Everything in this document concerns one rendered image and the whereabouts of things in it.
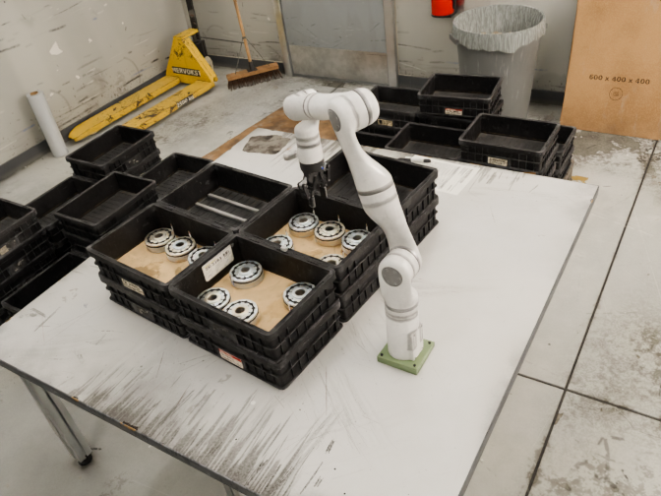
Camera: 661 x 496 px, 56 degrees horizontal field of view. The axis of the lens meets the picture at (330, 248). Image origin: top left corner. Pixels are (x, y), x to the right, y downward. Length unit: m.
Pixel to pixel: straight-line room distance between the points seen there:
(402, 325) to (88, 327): 1.06
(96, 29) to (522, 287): 4.28
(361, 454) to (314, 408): 0.19
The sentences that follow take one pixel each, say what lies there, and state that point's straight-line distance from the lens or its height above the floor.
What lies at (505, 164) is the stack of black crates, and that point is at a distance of 3.02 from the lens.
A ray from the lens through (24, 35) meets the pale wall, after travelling 5.15.
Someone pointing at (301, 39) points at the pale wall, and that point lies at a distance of 5.40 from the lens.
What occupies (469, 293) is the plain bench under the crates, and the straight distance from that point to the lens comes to 1.99.
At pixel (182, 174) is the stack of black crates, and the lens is 3.56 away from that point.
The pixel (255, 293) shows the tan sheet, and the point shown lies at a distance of 1.89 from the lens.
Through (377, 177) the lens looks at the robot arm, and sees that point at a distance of 1.49.
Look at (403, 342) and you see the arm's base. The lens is 1.72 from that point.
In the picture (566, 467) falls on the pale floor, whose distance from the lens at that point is 2.47.
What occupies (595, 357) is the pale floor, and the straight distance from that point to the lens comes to 2.82.
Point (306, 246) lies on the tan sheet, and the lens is 2.02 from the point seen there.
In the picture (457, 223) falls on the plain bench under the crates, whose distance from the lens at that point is 2.28.
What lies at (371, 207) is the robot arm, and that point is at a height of 1.19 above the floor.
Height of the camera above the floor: 2.04
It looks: 37 degrees down
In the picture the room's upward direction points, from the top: 9 degrees counter-clockwise
